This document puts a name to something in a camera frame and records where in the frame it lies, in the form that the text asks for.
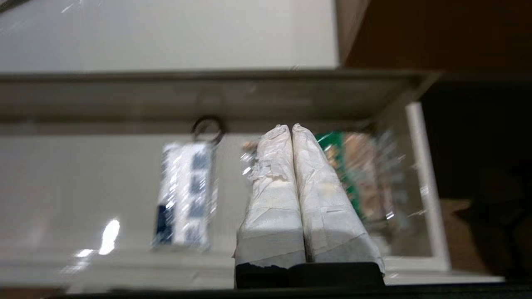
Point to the brown wooden side cabinet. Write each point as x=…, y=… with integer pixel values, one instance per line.
x=440, y=29

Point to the floral tissue pack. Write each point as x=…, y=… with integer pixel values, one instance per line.
x=185, y=195

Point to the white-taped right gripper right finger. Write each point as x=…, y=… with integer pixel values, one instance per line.
x=328, y=207

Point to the black tape roll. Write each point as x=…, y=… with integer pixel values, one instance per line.
x=195, y=124

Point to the green snack bag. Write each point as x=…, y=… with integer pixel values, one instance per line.
x=361, y=174

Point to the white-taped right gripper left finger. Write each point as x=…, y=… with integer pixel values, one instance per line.
x=272, y=199

